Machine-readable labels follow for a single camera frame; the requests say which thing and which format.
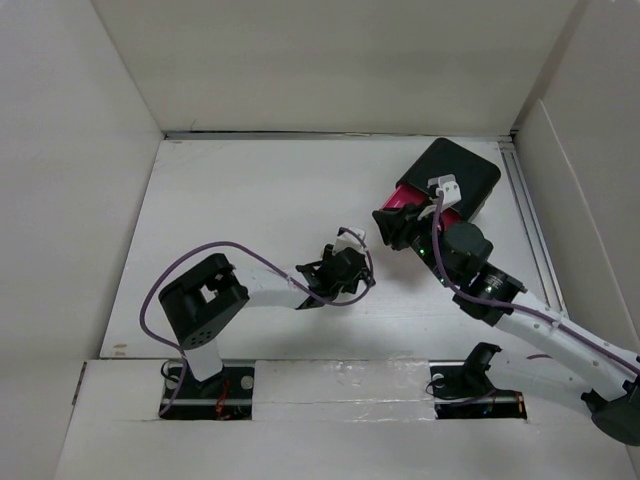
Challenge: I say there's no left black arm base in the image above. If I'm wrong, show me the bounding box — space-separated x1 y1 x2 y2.
159 360 255 421

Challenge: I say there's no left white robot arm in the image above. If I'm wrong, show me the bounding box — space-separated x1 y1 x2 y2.
158 245 373 397

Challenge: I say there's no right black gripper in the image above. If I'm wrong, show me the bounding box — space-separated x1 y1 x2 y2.
371 197 456 288

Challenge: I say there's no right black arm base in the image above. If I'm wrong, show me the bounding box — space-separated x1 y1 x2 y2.
425 361 527 420

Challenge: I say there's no aluminium rail right side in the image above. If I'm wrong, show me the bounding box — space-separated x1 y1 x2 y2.
498 140 566 312

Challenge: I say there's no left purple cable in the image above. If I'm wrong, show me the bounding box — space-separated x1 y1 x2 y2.
141 227 376 416

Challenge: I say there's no black drawer cabinet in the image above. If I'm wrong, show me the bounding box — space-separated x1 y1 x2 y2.
396 137 502 221

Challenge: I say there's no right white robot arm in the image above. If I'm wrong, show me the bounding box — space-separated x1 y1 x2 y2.
372 204 639 446

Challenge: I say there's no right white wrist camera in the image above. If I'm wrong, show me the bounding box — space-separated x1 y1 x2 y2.
427 174 462 209

